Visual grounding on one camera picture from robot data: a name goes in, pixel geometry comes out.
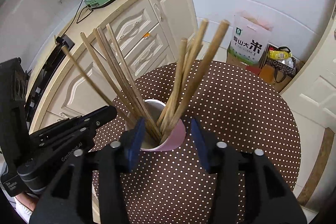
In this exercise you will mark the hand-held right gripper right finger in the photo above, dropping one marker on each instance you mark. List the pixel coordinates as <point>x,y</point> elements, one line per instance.
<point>200,142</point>

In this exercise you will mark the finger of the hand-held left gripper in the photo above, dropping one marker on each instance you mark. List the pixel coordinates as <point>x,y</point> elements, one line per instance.
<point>65,138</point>
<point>105,112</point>

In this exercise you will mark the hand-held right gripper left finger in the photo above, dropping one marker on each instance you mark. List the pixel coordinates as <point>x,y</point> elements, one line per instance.
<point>136,142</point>

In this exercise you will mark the pink cup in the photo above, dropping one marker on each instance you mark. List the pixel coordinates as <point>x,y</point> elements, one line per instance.
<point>173,140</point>

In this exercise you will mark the bunch of wooden chopsticks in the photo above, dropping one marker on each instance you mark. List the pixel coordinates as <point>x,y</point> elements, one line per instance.
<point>197,79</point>

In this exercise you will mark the person's left forearm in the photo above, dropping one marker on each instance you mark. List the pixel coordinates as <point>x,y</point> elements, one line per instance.
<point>25,207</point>

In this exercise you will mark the cream arched cabinet door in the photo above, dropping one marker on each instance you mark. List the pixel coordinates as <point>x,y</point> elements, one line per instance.
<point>76,87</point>

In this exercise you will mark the brown polka dot tablecloth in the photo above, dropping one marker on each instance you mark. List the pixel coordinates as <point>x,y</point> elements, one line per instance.
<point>236,121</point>

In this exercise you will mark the black gas stove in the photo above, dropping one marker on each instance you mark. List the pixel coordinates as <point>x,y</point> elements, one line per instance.
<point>52,61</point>

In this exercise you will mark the black patterned tote bag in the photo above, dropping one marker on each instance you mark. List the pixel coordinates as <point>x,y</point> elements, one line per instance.
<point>283,69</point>

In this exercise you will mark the white rice bag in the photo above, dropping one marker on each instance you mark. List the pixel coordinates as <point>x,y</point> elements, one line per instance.
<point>249,40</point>

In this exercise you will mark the narrow cream cabinet door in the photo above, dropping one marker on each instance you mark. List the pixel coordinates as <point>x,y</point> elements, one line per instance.
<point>173,16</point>

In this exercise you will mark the yellow drink bottle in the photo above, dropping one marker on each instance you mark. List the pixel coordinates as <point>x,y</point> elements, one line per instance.
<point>279,54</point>

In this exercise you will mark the brown door threshold strip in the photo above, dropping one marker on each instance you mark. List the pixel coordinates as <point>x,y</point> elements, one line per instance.
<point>320,161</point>

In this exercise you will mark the white panel door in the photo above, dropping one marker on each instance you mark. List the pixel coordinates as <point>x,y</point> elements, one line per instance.
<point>323,87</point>

